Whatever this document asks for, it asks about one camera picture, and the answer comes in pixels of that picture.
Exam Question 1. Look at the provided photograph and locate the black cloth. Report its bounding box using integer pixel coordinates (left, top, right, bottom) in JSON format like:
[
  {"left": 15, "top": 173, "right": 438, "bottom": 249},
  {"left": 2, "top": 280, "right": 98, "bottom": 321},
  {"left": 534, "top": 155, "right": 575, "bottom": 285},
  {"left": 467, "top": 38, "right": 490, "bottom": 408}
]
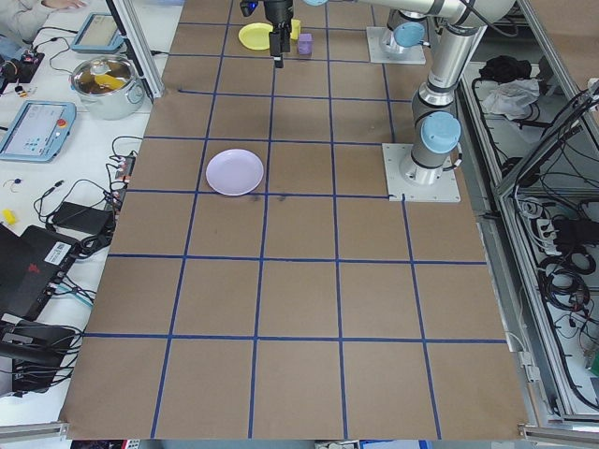
[{"left": 479, "top": 54, "right": 534, "bottom": 83}]

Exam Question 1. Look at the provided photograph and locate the glass pot lid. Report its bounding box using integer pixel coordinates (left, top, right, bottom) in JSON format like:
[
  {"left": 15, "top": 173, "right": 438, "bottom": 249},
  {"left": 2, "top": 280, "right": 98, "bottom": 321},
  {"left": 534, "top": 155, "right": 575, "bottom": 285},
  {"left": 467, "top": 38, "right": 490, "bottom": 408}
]
[{"left": 72, "top": 55, "right": 137, "bottom": 94}]

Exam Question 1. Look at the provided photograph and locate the white square base plate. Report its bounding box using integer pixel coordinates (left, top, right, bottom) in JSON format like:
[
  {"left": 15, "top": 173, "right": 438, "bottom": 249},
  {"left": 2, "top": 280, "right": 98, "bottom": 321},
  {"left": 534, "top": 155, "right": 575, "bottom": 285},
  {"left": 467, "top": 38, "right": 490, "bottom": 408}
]
[
  {"left": 366, "top": 26, "right": 428, "bottom": 65},
  {"left": 381, "top": 142, "right": 462, "bottom": 204}
]

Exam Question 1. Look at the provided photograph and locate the black box in cables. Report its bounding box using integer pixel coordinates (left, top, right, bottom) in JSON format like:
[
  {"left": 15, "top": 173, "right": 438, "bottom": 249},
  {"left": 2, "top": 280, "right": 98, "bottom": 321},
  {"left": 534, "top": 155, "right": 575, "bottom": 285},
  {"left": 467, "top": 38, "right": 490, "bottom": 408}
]
[{"left": 554, "top": 217, "right": 586, "bottom": 247}]

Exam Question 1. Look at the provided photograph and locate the black USB hub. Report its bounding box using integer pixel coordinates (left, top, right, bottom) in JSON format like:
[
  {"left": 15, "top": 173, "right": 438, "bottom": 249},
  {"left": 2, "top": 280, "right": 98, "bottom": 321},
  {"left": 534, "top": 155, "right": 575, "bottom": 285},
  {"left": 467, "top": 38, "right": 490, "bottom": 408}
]
[{"left": 106, "top": 153, "right": 138, "bottom": 207}]

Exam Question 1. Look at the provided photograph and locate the black cable bundle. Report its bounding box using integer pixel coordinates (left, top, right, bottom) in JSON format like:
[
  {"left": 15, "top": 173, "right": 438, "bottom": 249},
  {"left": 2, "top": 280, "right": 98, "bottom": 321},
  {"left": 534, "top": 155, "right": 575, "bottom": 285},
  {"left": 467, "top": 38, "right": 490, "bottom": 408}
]
[{"left": 537, "top": 252, "right": 595, "bottom": 324}]

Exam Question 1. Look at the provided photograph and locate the black docking device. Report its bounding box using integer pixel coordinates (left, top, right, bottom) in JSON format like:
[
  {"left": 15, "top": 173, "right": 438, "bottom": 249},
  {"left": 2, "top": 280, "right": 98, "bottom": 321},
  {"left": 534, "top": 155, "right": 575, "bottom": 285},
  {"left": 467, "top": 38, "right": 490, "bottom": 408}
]
[{"left": 0, "top": 322, "right": 79, "bottom": 397}]

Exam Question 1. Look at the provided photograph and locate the aluminium profile post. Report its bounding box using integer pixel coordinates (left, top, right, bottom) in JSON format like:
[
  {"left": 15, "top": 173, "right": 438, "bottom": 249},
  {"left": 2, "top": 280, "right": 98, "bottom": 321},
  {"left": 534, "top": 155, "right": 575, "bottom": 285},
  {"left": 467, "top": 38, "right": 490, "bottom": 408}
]
[{"left": 105, "top": 0, "right": 165, "bottom": 99}]

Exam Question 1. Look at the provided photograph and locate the black computer red logo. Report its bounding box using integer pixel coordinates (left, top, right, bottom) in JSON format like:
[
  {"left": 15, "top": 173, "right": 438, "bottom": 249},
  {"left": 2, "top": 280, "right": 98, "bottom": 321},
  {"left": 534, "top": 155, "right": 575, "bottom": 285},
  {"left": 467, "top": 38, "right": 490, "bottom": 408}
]
[{"left": 0, "top": 224, "right": 80, "bottom": 324}]

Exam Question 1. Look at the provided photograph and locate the black electronics board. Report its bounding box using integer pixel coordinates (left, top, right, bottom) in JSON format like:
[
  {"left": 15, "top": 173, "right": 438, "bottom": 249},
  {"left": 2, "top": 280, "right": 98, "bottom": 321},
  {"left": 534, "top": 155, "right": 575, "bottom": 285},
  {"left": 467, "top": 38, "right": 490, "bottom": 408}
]
[{"left": 0, "top": 49, "right": 46, "bottom": 93}]

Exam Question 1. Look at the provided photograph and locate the yellow plate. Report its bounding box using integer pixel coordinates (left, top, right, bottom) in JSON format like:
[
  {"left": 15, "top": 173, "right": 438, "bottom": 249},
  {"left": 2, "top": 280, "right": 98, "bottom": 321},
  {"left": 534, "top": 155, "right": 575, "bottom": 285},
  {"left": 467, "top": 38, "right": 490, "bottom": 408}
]
[{"left": 238, "top": 22, "right": 273, "bottom": 51}]

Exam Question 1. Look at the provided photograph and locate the purple plate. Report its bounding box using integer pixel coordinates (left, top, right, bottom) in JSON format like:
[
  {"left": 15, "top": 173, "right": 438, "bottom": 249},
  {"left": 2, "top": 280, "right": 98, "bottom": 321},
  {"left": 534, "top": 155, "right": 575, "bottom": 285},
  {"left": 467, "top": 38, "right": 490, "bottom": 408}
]
[{"left": 205, "top": 148, "right": 265, "bottom": 197}]

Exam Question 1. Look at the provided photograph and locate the grey sleeved forearm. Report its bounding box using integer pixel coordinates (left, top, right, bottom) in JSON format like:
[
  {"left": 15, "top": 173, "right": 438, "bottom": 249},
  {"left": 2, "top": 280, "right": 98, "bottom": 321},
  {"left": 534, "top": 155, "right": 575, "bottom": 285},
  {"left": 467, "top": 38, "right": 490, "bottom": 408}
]
[{"left": 0, "top": 0, "right": 52, "bottom": 46}]

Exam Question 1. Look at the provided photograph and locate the aluminium profile bar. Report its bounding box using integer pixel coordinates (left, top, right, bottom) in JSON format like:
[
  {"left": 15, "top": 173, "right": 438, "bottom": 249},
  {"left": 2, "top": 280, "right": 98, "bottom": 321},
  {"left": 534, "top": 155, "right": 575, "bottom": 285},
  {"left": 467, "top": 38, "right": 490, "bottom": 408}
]
[
  {"left": 517, "top": 420, "right": 599, "bottom": 443},
  {"left": 0, "top": 419, "right": 71, "bottom": 443}
]

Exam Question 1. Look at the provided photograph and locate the black power adapter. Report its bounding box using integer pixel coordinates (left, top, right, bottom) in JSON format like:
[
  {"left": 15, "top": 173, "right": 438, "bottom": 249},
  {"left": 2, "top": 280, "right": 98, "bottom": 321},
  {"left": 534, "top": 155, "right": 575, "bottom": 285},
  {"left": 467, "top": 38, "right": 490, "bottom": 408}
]
[{"left": 51, "top": 200, "right": 113, "bottom": 235}]

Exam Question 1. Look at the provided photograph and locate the V-shaped metal bar frame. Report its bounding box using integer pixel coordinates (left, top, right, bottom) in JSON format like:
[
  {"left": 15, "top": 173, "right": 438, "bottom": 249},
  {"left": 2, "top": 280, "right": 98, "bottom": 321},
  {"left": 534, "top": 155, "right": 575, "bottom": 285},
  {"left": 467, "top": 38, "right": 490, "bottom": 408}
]
[{"left": 456, "top": 0, "right": 599, "bottom": 425}]

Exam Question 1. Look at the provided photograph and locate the stainless steel pot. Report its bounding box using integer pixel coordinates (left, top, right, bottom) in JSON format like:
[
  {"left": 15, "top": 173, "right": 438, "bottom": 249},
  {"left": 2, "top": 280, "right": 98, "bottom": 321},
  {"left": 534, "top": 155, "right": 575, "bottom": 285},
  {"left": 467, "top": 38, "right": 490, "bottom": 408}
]
[{"left": 69, "top": 54, "right": 146, "bottom": 122}]

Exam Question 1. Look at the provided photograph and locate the white cloth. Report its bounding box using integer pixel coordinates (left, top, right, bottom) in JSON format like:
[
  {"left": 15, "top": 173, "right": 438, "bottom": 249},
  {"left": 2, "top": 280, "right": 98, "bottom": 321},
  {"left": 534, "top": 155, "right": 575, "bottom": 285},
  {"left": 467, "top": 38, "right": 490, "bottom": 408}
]
[{"left": 481, "top": 78, "right": 542, "bottom": 118}]

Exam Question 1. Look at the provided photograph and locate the white power strip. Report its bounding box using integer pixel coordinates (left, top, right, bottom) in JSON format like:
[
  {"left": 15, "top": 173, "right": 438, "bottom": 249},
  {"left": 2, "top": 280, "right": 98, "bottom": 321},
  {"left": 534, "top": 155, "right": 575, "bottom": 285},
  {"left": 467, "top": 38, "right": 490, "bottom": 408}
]
[{"left": 533, "top": 217, "right": 558, "bottom": 256}]

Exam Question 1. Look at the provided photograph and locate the blue grey teach pendant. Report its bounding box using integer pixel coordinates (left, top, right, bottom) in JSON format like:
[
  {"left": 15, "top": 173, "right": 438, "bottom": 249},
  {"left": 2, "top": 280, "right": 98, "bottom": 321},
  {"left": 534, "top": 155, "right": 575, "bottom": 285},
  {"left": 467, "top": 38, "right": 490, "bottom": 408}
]
[
  {"left": 71, "top": 12, "right": 126, "bottom": 53},
  {"left": 0, "top": 101, "right": 78, "bottom": 164}
]

